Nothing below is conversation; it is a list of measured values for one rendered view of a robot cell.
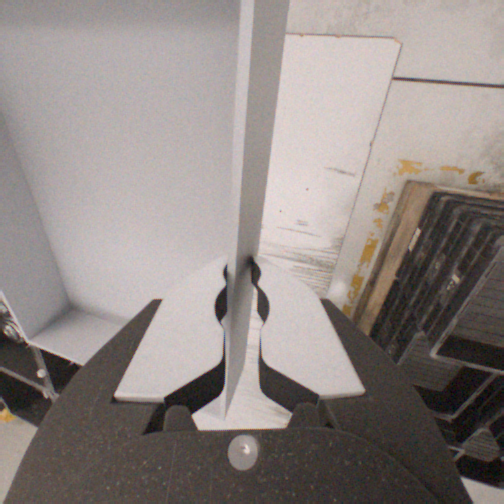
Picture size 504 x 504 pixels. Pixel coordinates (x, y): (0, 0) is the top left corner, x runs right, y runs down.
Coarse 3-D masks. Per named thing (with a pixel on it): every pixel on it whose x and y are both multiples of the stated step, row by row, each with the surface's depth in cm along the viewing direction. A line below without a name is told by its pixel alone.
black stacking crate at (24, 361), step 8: (0, 336) 81; (0, 344) 79; (8, 344) 80; (16, 344) 80; (24, 344) 81; (0, 352) 77; (8, 352) 78; (16, 352) 78; (24, 352) 79; (32, 352) 79; (0, 360) 75; (8, 360) 76; (16, 360) 76; (24, 360) 77; (32, 360) 77; (16, 368) 74; (24, 368) 75; (32, 368) 76; (32, 376) 74
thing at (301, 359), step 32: (256, 256) 12; (256, 288) 12; (288, 288) 10; (288, 320) 8; (320, 320) 9; (288, 352) 7; (320, 352) 7; (288, 384) 7; (320, 384) 6; (352, 384) 6
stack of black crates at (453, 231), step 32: (448, 192) 88; (448, 224) 74; (480, 224) 61; (416, 256) 91; (448, 256) 73; (480, 256) 60; (416, 288) 86; (448, 288) 69; (480, 288) 58; (416, 320) 81; (448, 320) 65; (480, 320) 73; (448, 352) 71; (480, 352) 72
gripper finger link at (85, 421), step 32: (96, 352) 7; (128, 352) 7; (96, 384) 6; (64, 416) 6; (96, 416) 6; (128, 416) 6; (160, 416) 6; (32, 448) 5; (64, 448) 5; (96, 448) 5; (32, 480) 5; (64, 480) 5
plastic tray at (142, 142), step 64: (0, 0) 13; (64, 0) 12; (128, 0) 12; (192, 0) 11; (256, 0) 7; (0, 64) 15; (64, 64) 14; (128, 64) 13; (192, 64) 12; (256, 64) 8; (0, 128) 17; (64, 128) 16; (128, 128) 15; (192, 128) 14; (256, 128) 10; (0, 192) 18; (64, 192) 18; (128, 192) 17; (192, 192) 15; (256, 192) 12; (0, 256) 19; (64, 256) 22; (128, 256) 20; (192, 256) 18; (64, 320) 24; (128, 320) 24
